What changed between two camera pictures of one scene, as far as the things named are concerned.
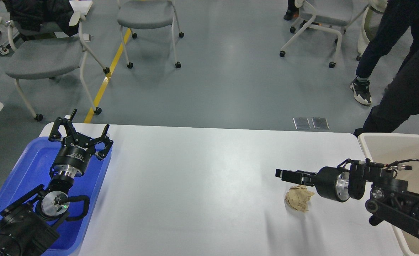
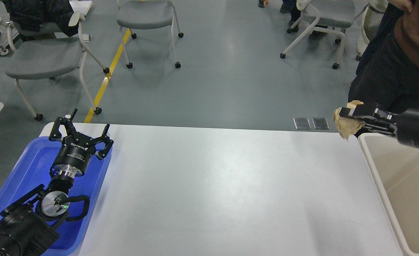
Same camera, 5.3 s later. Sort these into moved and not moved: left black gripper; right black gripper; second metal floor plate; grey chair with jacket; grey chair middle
Moved: right black gripper
Not moved: left black gripper; second metal floor plate; grey chair with jacket; grey chair middle
